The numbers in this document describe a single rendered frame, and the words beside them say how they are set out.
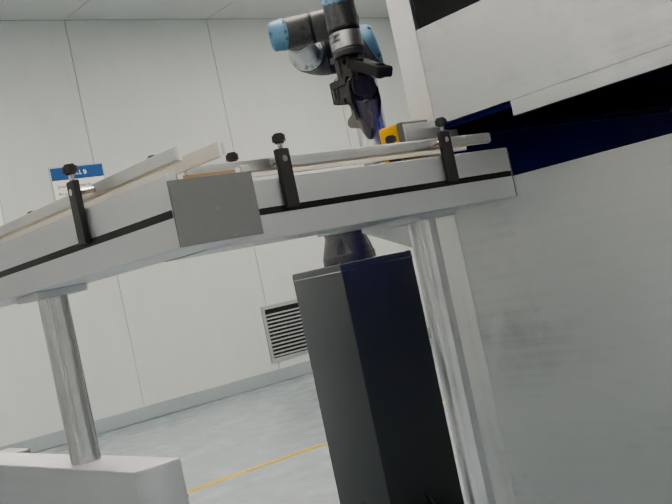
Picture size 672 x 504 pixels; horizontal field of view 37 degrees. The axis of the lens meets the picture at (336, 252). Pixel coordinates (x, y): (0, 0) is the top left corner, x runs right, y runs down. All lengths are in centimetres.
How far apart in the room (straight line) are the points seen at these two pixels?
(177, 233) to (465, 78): 88
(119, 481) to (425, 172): 71
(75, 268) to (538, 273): 85
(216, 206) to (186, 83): 683
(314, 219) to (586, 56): 56
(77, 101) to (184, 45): 107
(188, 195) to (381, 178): 50
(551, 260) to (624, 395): 27
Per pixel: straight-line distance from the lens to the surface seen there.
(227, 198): 129
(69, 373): 174
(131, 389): 746
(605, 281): 182
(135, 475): 154
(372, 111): 237
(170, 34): 816
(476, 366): 206
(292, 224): 156
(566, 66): 183
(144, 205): 131
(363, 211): 165
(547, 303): 191
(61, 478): 179
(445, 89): 202
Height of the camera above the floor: 78
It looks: 1 degrees up
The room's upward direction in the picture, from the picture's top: 12 degrees counter-clockwise
